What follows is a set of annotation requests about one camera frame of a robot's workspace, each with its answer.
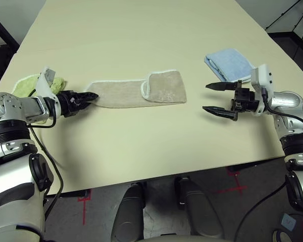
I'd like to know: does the beige robot torso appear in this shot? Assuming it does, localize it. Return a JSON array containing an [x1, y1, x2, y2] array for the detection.
[[138, 233, 218, 242]]

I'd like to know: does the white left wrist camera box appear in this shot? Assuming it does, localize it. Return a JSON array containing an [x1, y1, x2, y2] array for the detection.
[[34, 66, 60, 98]]

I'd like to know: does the folded light blue towel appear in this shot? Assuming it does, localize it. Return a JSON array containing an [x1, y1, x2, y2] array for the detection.
[[204, 47, 256, 83]]

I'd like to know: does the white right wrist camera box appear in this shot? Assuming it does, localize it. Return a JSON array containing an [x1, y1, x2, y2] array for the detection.
[[249, 64, 276, 117]]

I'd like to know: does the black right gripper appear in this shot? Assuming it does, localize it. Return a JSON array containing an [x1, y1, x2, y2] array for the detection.
[[202, 80, 260, 122]]

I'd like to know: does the light green towel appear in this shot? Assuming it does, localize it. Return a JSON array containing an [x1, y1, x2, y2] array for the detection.
[[12, 73, 68, 124]]

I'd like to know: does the black tripod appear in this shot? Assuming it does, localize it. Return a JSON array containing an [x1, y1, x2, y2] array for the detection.
[[266, 0, 303, 58]]

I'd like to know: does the grey robot leg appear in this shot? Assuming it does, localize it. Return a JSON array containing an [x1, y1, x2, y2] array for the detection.
[[110, 183, 147, 242], [174, 176, 224, 239]]

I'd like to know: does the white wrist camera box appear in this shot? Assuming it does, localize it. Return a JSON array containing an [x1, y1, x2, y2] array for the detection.
[[249, 64, 276, 117], [34, 66, 60, 98]]

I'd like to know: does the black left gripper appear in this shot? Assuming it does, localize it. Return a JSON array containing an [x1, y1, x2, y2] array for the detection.
[[57, 90, 100, 118]]

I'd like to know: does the beige towel white trim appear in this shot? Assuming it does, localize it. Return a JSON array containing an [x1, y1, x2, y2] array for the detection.
[[84, 69, 187, 108]]

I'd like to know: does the grey robot right leg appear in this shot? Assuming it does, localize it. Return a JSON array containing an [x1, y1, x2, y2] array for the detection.
[[174, 176, 224, 239]]

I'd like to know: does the black round base blue label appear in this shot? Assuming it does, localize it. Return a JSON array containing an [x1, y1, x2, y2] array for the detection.
[[272, 213, 303, 242]]

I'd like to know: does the grey robot left leg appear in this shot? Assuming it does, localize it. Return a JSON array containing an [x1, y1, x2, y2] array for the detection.
[[110, 183, 147, 242]]

